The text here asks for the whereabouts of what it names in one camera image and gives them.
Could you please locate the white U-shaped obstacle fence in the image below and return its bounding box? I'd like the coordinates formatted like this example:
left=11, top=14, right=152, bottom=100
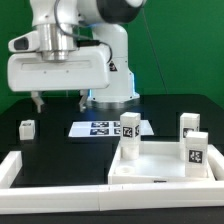
left=0, top=146, right=224, bottom=214

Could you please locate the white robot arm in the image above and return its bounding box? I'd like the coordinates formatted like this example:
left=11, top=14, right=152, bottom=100
left=7, top=0, right=147, bottom=110

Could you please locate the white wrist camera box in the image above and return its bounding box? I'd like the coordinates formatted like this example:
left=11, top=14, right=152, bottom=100
left=8, top=30, right=40, bottom=53

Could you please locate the white square table top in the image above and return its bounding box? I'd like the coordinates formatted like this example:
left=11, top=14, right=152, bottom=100
left=108, top=141, right=215, bottom=184

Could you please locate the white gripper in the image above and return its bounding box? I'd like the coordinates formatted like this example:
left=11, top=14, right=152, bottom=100
left=7, top=45, right=110, bottom=113

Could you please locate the white fiducial marker sheet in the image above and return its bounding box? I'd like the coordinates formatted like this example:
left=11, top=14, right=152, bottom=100
left=68, top=119, right=155, bottom=138

